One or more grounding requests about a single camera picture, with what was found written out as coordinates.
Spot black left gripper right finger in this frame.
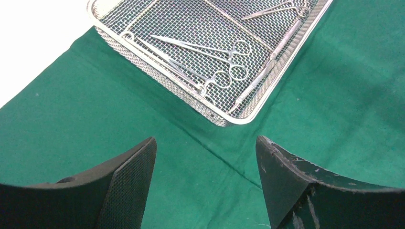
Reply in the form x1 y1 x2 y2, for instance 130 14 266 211
256 135 405 229

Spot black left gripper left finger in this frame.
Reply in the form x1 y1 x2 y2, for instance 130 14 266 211
0 137 157 229

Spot dark green surgical drape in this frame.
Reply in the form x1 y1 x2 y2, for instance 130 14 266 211
0 0 405 229

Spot surgical forceps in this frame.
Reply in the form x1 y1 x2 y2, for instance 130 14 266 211
151 35 252 81

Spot metal mesh instrument tray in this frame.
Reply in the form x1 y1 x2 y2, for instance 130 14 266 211
86 0 331 127

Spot surgical scissors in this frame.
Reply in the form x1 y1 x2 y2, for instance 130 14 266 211
241 0 310 20

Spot steel scalpel handle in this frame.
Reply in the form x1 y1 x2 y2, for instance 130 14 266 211
229 20 302 112

